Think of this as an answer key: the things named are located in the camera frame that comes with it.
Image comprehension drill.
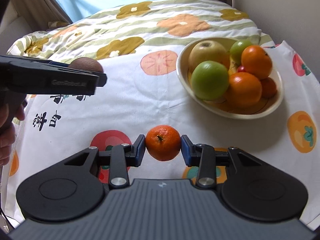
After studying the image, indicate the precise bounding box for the brown kiwi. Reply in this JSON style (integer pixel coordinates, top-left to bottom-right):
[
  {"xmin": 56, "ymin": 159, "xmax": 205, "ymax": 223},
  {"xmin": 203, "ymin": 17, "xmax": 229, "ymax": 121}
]
[{"xmin": 69, "ymin": 57, "xmax": 104, "ymax": 73}]

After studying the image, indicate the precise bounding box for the green apple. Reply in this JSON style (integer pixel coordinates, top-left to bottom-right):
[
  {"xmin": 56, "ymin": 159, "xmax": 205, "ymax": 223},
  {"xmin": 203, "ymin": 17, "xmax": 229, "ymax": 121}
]
[
  {"xmin": 230, "ymin": 39, "xmax": 253, "ymax": 65},
  {"xmin": 190, "ymin": 61, "xmax": 229, "ymax": 101}
]

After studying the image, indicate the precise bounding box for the small mandarin with stem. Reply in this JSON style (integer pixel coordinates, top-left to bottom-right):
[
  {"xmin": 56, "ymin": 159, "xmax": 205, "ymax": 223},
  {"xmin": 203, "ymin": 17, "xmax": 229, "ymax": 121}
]
[{"xmin": 260, "ymin": 77, "xmax": 277, "ymax": 99}]

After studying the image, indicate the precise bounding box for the large orange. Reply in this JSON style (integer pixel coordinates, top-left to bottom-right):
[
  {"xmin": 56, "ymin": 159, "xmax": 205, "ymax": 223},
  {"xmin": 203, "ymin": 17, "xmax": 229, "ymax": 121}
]
[
  {"xmin": 223, "ymin": 72, "xmax": 262, "ymax": 108},
  {"xmin": 241, "ymin": 45, "xmax": 273, "ymax": 80}
]

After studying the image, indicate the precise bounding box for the person left hand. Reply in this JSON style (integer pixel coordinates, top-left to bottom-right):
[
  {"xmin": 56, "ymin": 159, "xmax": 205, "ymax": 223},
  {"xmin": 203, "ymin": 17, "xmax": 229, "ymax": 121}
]
[{"xmin": 0, "ymin": 105, "xmax": 15, "ymax": 166}]

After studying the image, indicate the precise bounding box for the white fruit print cloth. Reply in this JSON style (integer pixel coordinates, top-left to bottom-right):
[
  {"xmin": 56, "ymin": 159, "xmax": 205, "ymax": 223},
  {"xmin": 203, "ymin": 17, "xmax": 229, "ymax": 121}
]
[{"xmin": 2, "ymin": 42, "xmax": 319, "ymax": 229}]

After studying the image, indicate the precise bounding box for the grey bed headboard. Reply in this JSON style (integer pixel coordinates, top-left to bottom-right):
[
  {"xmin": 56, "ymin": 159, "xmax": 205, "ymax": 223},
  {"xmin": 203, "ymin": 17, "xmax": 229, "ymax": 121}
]
[{"xmin": 1, "ymin": 3, "xmax": 32, "ymax": 55}]

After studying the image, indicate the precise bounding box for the floral striped quilt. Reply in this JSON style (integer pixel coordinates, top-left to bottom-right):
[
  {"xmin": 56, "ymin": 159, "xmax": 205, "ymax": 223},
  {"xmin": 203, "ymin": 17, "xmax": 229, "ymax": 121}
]
[{"xmin": 8, "ymin": 0, "xmax": 274, "ymax": 63}]

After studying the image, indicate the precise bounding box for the brown left curtain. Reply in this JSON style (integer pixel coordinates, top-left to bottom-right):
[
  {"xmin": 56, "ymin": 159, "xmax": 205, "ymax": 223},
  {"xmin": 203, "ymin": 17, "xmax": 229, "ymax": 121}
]
[{"xmin": 12, "ymin": 0, "xmax": 72, "ymax": 31}]

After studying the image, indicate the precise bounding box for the large orange in bowl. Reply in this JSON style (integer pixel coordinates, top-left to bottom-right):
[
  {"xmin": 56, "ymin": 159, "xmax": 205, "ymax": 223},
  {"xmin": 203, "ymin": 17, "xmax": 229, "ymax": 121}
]
[{"xmin": 223, "ymin": 72, "xmax": 262, "ymax": 108}]

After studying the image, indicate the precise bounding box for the red cherry tomato in bowl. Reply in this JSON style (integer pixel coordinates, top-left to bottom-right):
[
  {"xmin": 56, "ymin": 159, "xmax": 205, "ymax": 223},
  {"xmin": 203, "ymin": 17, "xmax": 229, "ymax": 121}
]
[{"xmin": 237, "ymin": 66, "xmax": 245, "ymax": 73}]

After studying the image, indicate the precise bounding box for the yellow pear in bowl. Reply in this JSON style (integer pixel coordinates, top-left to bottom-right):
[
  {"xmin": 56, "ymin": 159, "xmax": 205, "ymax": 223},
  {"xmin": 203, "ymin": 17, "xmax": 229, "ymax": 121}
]
[{"xmin": 188, "ymin": 40, "xmax": 230, "ymax": 73}]

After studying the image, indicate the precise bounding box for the green apple in bowl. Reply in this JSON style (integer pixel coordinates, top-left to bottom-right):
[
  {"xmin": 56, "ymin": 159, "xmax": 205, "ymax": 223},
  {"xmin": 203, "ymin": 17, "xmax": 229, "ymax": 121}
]
[{"xmin": 230, "ymin": 39, "xmax": 253, "ymax": 65}]

